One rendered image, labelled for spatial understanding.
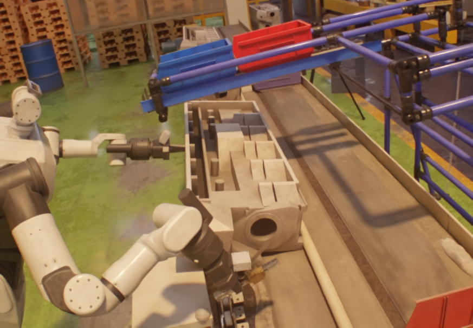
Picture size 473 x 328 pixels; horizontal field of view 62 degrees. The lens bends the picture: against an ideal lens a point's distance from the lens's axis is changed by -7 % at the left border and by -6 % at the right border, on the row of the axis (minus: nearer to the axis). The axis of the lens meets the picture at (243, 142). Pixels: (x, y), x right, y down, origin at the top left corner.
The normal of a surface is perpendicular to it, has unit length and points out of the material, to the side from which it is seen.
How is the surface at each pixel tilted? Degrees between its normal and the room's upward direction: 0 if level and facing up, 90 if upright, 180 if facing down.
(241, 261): 5
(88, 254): 0
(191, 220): 74
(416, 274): 0
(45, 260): 47
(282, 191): 22
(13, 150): 53
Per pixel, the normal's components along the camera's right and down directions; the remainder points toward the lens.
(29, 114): 0.51, 0.39
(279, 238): 0.14, 0.39
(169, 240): 0.63, -0.04
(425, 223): -0.15, -0.90
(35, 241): 0.32, -0.41
